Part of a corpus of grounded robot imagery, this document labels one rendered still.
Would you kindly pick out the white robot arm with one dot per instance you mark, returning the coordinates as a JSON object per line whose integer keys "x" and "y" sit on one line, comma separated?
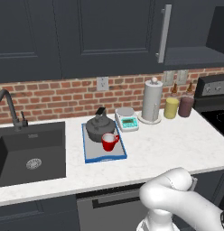
{"x": 165, "y": 189}

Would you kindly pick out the yellow bottle with brown cap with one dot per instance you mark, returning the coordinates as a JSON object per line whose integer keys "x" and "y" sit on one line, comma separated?
{"x": 171, "y": 108}

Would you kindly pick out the red mug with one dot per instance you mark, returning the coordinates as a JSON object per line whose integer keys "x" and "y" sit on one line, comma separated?
{"x": 108, "y": 145}

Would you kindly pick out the grey wall outlet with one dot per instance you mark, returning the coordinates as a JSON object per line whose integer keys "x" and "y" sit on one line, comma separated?
{"x": 102, "y": 84}
{"x": 168, "y": 78}
{"x": 182, "y": 77}

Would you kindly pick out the dark grey kettle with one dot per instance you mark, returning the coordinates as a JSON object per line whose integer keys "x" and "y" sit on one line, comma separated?
{"x": 98, "y": 128}

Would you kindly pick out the dark red bottle brown cap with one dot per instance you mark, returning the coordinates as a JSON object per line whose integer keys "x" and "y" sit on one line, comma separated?
{"x": 186, "y": 106}

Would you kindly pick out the white paper towel holder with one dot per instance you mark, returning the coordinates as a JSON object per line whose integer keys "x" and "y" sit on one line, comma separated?
{"x": 151, "y": 99}

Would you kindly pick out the black sink basin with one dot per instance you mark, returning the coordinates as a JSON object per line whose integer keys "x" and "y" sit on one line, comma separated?
{"x": 29, "y": 150}

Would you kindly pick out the dark open wall cabinet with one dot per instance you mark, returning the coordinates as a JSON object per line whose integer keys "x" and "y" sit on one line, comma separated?
{"x": 192, "y": 57}

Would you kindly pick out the blue rimmed grey tray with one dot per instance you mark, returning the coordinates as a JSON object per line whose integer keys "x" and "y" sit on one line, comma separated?
{"x": 95, "y": 153}

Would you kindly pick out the white teal kitchen scale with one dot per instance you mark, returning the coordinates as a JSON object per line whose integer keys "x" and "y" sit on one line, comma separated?
{"x": 127, "y": 121}

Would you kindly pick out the black sink tap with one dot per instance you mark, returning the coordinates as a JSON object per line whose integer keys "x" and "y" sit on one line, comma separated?
{"x": 10, "y": 103}

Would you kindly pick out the dark open cabinet door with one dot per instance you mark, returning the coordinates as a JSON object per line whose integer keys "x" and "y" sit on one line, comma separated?
{"x": 218, "y": 30}

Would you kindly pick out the black stove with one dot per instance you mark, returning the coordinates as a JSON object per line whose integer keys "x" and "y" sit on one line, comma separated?
{"x": 211, "y": 99}

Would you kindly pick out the grey dishwasher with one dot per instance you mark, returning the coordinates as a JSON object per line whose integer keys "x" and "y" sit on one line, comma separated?
{"x": 113, "y": 215}

